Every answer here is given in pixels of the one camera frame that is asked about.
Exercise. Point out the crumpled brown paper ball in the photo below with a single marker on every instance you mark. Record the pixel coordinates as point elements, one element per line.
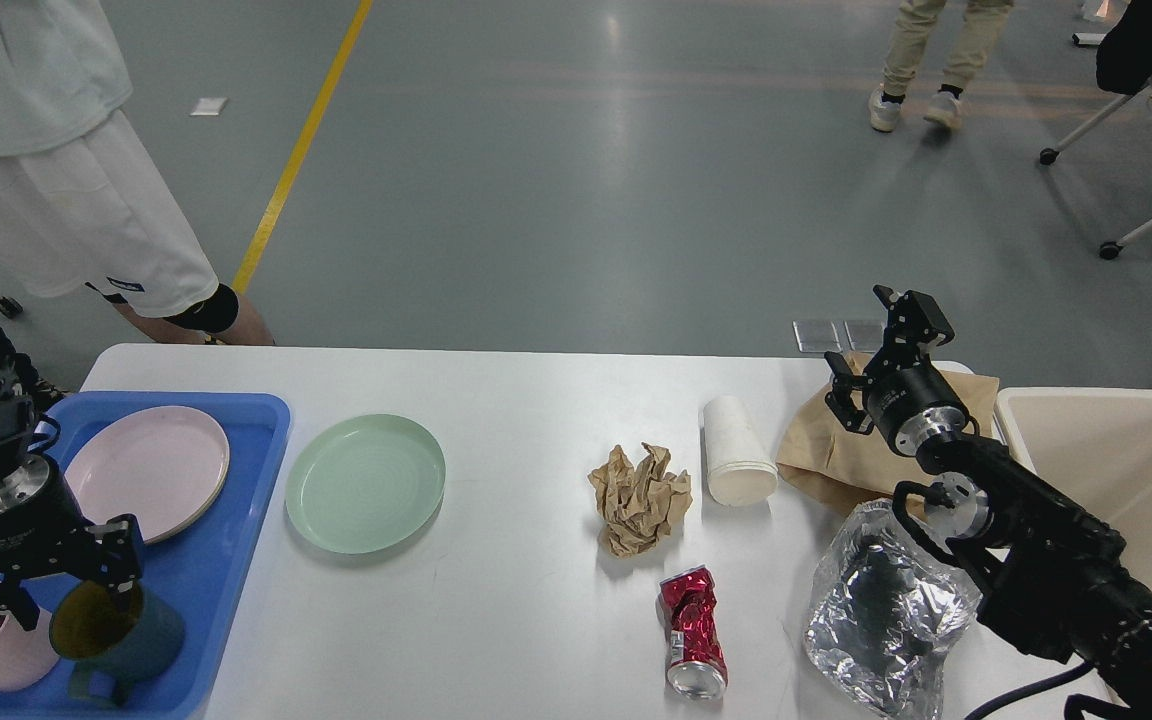
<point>640,503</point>

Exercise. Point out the person in white shorts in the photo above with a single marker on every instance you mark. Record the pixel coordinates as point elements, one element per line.
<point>82,204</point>

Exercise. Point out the dark teal mug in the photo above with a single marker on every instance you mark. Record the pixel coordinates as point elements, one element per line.
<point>115,640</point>

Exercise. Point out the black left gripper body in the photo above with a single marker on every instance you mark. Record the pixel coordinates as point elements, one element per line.
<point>38,514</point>

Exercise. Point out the blue plastic tray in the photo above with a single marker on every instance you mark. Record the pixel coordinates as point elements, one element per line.
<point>200,572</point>

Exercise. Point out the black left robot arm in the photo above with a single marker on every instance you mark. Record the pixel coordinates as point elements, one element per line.
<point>20,437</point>

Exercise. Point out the white paper cup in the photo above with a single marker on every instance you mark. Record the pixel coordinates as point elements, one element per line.
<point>739,471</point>

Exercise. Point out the metal floor plates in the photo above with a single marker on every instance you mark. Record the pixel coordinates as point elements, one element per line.
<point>821,336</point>

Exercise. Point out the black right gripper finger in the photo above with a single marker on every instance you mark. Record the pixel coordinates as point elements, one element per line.
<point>840,396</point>
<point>915,324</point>

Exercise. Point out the brown paper bag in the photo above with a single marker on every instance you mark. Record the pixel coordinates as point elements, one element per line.
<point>837,468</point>

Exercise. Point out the pink plate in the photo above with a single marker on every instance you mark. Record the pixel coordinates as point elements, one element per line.
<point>165,465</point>

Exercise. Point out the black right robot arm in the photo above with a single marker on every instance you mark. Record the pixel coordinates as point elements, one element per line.
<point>1050,573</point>

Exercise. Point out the crushed red soda can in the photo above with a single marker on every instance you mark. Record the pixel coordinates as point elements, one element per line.
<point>695,666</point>

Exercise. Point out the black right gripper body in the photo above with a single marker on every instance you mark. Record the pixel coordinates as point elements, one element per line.
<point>909,402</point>

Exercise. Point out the light green plate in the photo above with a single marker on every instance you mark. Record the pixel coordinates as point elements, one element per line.
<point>366,484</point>

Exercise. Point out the silver foil bag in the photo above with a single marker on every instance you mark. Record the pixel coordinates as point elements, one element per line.
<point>884,616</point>

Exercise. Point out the beige plastic bin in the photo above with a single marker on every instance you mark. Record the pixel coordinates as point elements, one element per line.
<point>1095,446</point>

